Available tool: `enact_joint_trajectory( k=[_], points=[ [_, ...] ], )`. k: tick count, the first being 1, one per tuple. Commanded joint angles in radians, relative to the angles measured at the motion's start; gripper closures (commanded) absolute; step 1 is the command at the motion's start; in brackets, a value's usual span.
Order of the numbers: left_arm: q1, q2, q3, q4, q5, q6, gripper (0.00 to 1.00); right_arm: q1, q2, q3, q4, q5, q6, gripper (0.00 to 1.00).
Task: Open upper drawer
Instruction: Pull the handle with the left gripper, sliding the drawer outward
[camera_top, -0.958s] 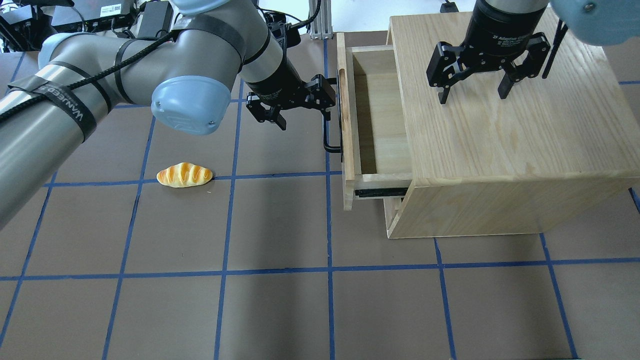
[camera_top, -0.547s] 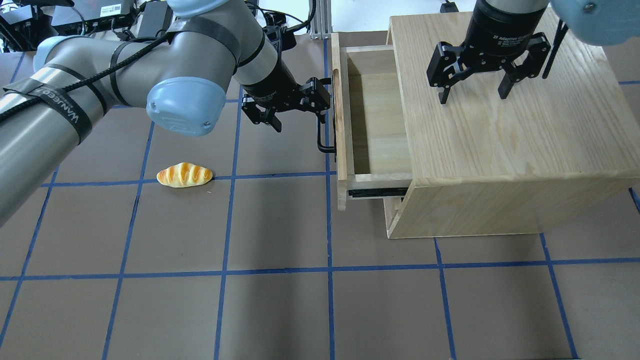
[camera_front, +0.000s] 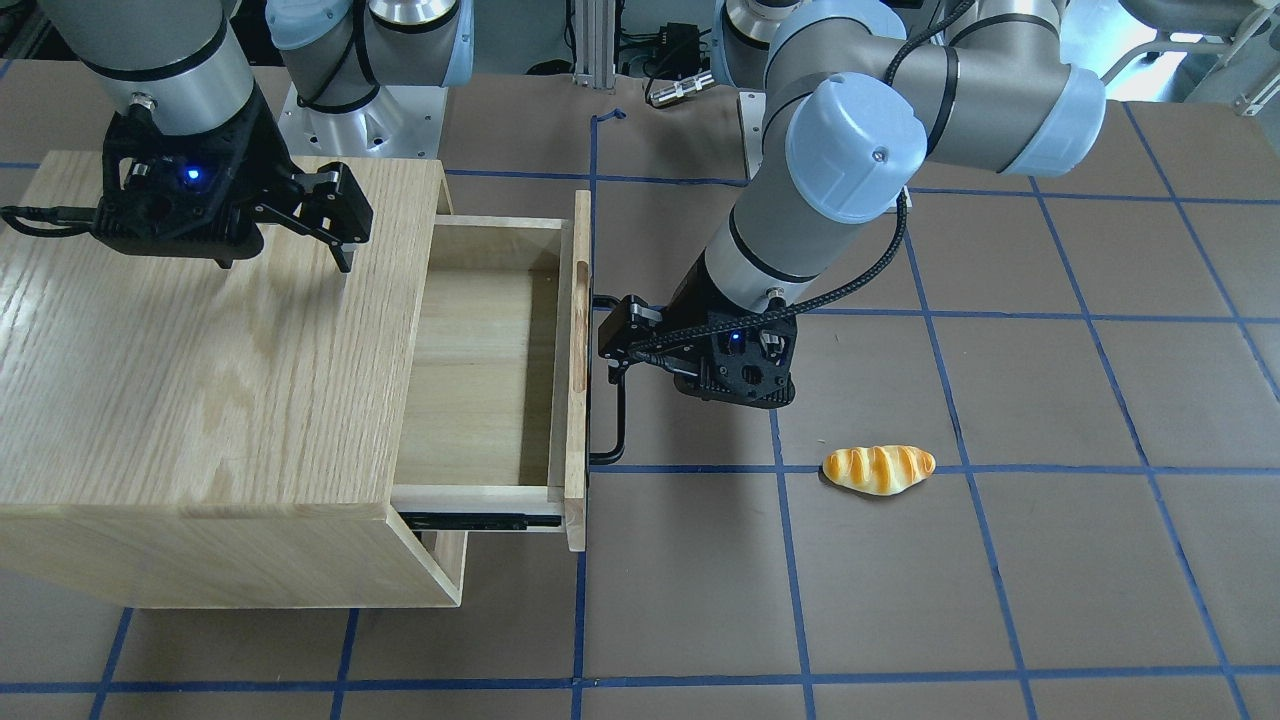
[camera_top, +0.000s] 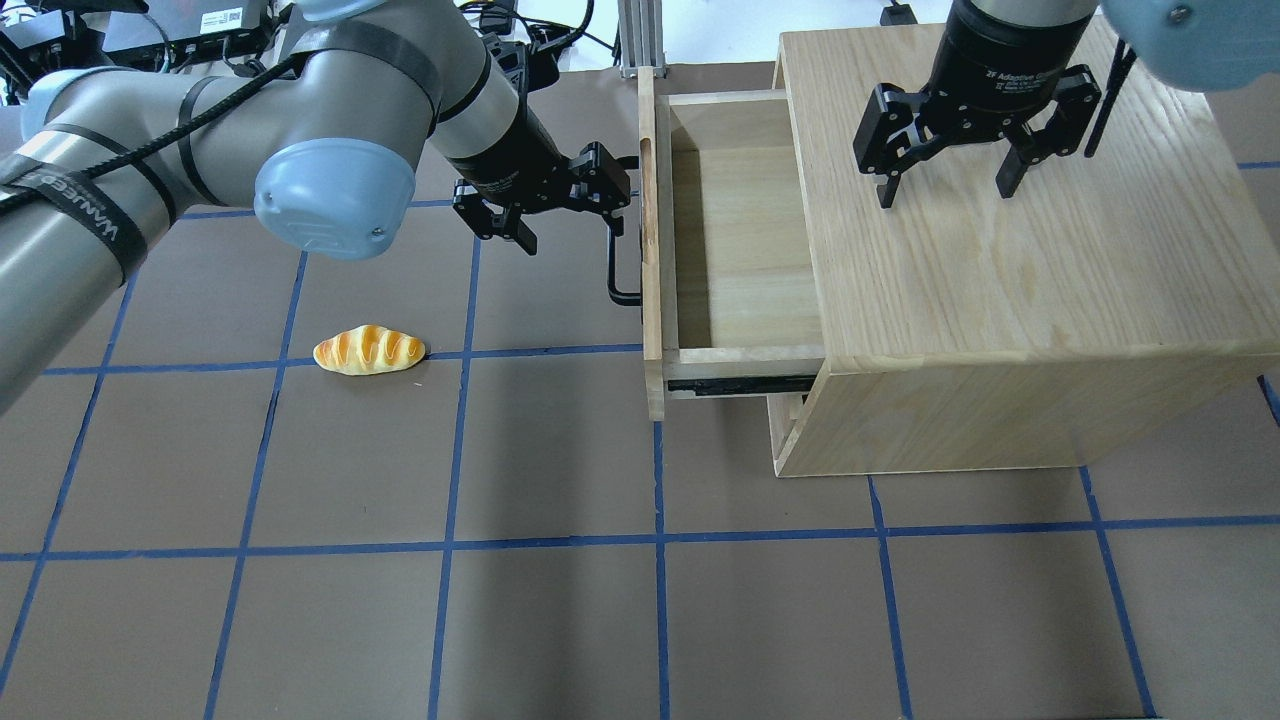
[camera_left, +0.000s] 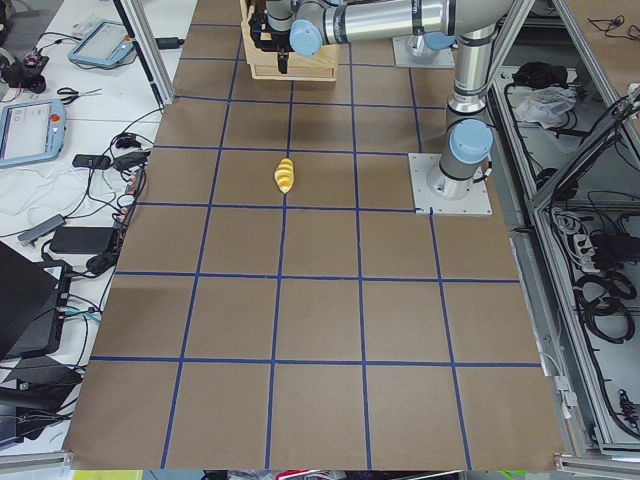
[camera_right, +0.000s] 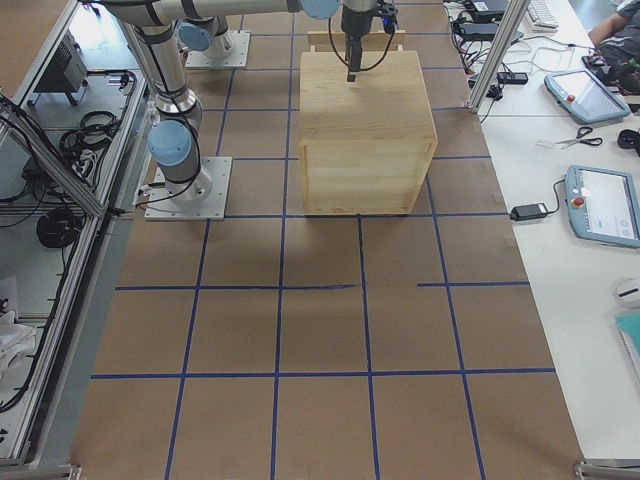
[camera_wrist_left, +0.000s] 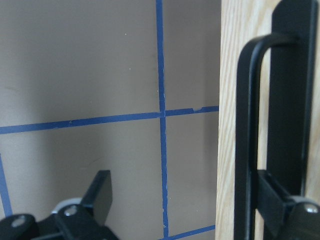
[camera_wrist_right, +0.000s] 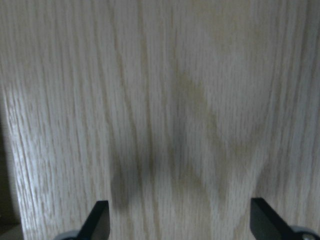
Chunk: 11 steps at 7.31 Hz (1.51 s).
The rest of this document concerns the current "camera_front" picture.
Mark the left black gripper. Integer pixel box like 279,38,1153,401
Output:
598,290,797,409

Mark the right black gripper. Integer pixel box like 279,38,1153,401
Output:
90,105,375,274

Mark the wooden drawer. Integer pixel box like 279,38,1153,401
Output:
390,191,593,552

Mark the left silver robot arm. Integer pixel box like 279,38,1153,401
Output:
598,1,1106,409

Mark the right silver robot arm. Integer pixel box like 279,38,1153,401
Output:
3,1,374,273

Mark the wooden drawer cabinet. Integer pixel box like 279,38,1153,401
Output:
1,159,466,609

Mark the yellow toy bread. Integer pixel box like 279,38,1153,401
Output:
820,445,937,497

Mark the black drawer handle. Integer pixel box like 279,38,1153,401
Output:
588,293,631,466

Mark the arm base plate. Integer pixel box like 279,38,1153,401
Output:
739,90,768,186
278,86,449,159

